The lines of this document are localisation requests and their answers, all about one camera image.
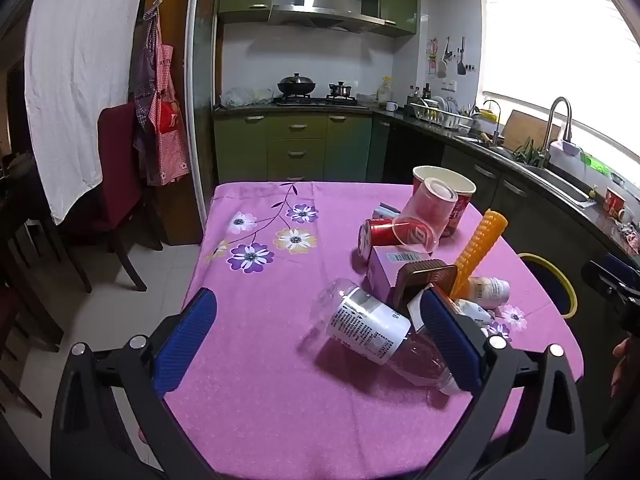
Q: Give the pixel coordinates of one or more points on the person's right hand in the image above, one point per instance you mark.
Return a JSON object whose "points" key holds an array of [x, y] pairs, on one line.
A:
{"points": [[621, 365]]}

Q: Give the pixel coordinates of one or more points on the wooden rolling pin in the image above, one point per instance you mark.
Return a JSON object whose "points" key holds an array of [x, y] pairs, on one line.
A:
{"points": [[487, 137]]}

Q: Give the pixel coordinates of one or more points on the red checked apron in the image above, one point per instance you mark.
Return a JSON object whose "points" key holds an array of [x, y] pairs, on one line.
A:
{"points": [[167, 110]]}

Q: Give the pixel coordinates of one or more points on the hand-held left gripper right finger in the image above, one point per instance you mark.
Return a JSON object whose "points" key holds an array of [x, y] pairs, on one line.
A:
{"points": [[447, 335]]}

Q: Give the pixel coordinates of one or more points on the white lilac container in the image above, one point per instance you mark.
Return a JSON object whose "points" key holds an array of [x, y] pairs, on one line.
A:
{"points": [[564, 154]]}

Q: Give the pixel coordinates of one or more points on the red white cup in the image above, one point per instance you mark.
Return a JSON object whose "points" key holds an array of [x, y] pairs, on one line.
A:
{"points": [[614, 201]]}

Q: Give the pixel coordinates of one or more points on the small steel faucet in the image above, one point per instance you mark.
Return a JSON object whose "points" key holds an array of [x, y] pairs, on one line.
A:
{"points": [[496, 120]]}

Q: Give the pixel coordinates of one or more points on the yellow rimmed dark bin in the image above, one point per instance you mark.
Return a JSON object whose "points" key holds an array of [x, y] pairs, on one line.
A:
{"points": [[566, 285]]}

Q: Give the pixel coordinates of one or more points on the white mug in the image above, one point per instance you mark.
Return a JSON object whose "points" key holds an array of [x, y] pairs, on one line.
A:
{"points": [[391, 106]]}

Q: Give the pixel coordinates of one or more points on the dark wooden chair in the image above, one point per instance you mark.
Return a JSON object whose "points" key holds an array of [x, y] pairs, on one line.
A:
{"points": [[30, 260]]}

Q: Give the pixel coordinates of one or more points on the wall socket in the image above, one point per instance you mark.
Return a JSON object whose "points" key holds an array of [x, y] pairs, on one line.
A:
{"points": [[449, 86]]}

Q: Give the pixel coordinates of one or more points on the gas stove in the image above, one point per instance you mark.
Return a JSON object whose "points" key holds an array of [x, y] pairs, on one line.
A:
{"points": [[315, 101]]}

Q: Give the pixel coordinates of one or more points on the yellow ribbed stick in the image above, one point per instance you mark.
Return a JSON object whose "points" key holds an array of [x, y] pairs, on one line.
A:
{"points": [[480, 245]]}

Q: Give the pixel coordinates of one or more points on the clear red plastic cup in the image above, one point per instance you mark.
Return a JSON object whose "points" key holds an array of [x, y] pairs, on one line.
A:
{"points": [[425, 215]]}

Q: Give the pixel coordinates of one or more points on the dark sauce bottles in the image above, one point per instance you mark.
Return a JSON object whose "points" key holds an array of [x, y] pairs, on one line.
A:
{"points": [[420, 94]]}

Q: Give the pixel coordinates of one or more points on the red soda can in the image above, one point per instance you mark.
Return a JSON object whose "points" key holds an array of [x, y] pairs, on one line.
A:
{"points": [[377, 235]]}

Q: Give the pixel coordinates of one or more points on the purple cardboard box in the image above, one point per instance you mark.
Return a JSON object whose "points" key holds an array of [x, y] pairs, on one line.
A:
{"points": [[382, 270]]}

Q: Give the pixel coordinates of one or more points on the large red paper cup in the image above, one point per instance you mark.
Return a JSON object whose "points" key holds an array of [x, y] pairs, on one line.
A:
{"points": [[466, 210]]}

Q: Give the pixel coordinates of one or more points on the white snack packet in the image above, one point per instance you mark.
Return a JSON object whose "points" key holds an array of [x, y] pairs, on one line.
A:
{"points": [[472, 312]]}

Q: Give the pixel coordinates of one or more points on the white hanging sheet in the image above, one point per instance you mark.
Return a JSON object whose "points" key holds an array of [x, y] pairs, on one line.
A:
{"points": [[75, 85]]}

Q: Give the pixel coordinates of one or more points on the white dish rack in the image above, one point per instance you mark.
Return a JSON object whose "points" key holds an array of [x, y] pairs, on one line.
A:
{"points": [[440, 115]]}

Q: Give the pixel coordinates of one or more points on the clear bottle with white label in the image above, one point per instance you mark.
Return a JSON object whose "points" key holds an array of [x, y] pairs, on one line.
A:
{"points": [[367, 327]]}

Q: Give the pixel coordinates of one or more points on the black wok with lid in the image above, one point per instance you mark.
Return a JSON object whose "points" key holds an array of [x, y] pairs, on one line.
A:
{"points": [[297, 85]]}

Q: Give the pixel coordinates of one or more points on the steel sink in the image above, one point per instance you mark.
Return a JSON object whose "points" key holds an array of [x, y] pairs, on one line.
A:
{"points": [[560, 180]]}

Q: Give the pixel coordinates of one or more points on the small white plastic bottle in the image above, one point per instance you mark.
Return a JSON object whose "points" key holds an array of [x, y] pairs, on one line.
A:
{"points": [[490, 290]]}

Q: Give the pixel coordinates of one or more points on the clear plastic bag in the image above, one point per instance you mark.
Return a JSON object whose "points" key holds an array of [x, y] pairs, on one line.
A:
{"points": [[245, 96]]}

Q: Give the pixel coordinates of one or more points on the red upholstered chair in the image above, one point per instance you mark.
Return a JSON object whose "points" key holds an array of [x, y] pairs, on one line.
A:
{"points": [[117, 170]]}

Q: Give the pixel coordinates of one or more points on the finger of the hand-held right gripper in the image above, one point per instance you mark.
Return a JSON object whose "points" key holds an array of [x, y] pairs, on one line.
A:
{"points": [[607, 272]]}

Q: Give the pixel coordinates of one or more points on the green plastic item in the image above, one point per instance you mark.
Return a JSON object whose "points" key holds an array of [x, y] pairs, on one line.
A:
{"points": [[595, 164]]}

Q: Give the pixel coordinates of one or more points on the clear oil bottle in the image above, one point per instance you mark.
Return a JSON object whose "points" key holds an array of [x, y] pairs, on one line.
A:
{"points": [[384, 91]]}

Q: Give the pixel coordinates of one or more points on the sliding glass door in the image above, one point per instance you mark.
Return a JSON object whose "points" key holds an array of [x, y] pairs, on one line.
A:
{"points": [[202, 85]]}

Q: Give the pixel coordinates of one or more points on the hanging spatula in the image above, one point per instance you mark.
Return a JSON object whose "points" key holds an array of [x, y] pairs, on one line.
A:
{"points": [[446, 62]]}

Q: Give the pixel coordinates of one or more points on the pink floral tablecloth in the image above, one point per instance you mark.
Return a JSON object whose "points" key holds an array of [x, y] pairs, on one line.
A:
{"points": [[280, 310]]}

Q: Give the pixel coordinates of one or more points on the blue white folded carton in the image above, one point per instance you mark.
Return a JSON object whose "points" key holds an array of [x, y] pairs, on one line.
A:
{"points": [[386, 210]]}

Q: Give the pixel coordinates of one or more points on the wooden cutting board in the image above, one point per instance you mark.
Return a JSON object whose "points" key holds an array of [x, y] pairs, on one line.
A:
{"points": [[522, 127]]}

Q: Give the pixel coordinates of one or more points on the green vegetables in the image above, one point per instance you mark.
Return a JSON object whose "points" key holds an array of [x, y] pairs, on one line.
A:
{"points": [[532, 152]]}

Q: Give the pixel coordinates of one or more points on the hanging black utensil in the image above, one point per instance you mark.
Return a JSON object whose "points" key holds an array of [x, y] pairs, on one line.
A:
{"points": [[462, 57]]}

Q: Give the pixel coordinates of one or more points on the yellow basin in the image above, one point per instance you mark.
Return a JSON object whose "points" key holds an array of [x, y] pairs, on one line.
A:
{"points": [[487, 115]]}

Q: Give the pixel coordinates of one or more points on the small steel pot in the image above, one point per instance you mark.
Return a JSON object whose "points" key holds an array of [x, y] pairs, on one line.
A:
{"points": [[341, 90]]}

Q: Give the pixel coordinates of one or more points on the red wall ornament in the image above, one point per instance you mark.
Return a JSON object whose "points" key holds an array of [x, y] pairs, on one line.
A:
{"points": [[432, 55]]}

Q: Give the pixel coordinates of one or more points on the purple apron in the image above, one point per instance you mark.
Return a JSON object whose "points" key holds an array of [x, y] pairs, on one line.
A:
{"points": [[142, 70]]}

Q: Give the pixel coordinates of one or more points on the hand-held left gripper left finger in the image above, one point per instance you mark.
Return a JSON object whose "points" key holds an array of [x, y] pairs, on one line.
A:
{"points": [[185, 340]]}

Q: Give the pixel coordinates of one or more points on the dark green base cabinets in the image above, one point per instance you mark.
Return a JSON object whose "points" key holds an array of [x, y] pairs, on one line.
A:
{"points": [[500, 195]]}

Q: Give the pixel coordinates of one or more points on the tall steel faucet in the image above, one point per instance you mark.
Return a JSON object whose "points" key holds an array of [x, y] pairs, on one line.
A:
{"points": [[551, 120]]}

